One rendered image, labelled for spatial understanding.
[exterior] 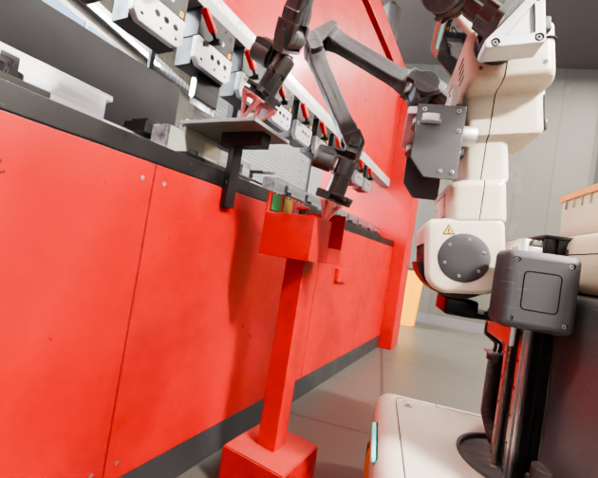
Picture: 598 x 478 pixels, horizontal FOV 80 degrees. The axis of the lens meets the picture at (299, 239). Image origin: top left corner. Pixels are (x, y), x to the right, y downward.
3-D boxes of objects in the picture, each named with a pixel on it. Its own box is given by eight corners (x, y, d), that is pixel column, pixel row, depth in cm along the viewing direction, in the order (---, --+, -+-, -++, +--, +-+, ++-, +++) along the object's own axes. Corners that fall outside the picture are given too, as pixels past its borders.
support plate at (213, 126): (254, 120, 89) (255, 117, 89) (179, 123, 101) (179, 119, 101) (289, 144, 105) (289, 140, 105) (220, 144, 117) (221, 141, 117)
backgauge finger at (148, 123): (177, 130, 106) (179, 114, 106) (121, 131, 118) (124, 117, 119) (205, 143, 117) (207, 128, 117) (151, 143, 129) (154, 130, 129)
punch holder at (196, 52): (194, 61, 99) (203, 4, 100) (173, 64, 103) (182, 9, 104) (228, 86, 113) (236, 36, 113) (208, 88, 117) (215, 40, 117)
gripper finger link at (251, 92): (228, 109, 98) (246, 79, 96) (244, 119, 104) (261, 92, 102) (244, 120, 95) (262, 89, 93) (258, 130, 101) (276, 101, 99)
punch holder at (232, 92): (237, 94, 117) (246, 45, 118) (217, 96, 121) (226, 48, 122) (262, 113, 130) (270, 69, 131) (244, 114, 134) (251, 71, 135)
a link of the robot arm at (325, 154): (364, 136, 103) (360, 150, 111) (327, 123, 104) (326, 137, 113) (348, 172, 100) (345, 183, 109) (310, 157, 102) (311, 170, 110)
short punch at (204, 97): (192, 102, 105) (197, 71, 105) (187, 102, 106) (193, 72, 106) (214, 116, 114) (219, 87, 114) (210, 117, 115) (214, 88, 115)
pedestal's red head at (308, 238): (308, 262, 91) (318, 193, 91) (258, 252, 99) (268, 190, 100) (339, 265, 108) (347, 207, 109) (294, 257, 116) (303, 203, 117)
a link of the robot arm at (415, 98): (451, 88, 107) (445, 100, 112) (426, 67, 109) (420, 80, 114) (431, 107, 106) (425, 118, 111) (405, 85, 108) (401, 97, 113)
